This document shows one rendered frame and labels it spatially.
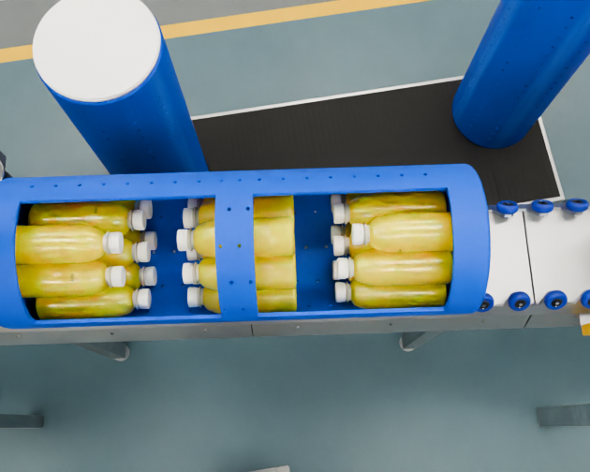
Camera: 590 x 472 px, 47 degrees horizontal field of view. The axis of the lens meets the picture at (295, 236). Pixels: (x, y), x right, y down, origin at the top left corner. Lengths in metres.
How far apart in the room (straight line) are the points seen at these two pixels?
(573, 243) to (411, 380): 0.98
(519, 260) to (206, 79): 1.56
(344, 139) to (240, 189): 1.24
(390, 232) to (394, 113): 1.29
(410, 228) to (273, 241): 0.24
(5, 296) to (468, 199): 0.81
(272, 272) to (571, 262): 0.67
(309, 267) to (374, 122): 1.11
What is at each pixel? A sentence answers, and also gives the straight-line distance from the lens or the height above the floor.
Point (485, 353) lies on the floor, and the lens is 2.43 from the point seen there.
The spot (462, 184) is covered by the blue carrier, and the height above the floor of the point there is 1.22.
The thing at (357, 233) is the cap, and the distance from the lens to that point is 1.21.
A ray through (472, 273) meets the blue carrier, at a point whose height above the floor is 1.20.
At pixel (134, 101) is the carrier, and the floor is 0.99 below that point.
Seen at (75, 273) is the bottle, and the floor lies 1.14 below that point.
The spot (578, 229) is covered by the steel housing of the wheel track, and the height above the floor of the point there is 0.93.
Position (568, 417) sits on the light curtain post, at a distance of 2.21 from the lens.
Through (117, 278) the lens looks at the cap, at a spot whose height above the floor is 1.13.
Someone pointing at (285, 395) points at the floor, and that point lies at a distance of 2.33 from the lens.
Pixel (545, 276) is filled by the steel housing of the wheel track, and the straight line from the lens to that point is 1.53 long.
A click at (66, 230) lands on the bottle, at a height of 1.19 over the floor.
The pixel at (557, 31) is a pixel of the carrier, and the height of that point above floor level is 0.87.
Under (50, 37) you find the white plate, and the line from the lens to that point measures 1.62.
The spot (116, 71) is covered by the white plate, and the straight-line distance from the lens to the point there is 1.54.
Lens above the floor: 2.33
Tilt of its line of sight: 74 degrees down
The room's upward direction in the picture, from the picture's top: straight up
